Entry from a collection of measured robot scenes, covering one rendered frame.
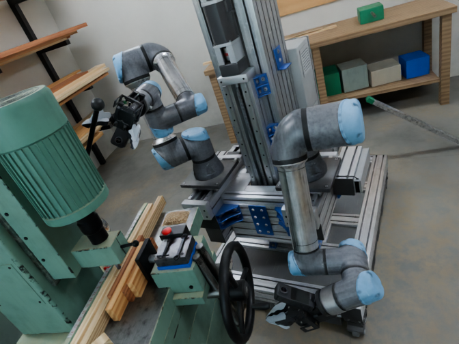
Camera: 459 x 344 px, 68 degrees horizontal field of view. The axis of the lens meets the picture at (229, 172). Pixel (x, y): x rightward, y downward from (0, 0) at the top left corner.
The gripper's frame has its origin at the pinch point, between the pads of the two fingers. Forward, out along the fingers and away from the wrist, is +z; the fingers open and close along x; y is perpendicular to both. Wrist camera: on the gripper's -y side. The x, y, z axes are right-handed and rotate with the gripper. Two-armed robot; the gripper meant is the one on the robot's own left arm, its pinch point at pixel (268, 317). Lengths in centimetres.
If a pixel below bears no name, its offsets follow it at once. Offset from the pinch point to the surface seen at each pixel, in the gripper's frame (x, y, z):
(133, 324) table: -15.4, -33.1, 16.0
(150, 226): 22, -38, 25
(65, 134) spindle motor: 3, -77, -5
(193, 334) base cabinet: -6.2, -11.2, 20.4
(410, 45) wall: 327, 88, -74
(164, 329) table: -14.3, -26.2, 11.7
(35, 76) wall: 250, -168, 217
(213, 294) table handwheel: -0.6, -17.6, 5.9
